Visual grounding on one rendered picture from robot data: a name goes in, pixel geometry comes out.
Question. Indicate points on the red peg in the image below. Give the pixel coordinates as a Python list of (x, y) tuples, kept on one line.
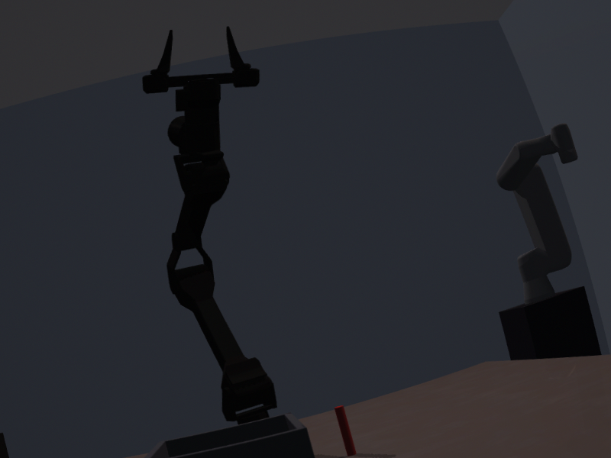
[(345, 431)]

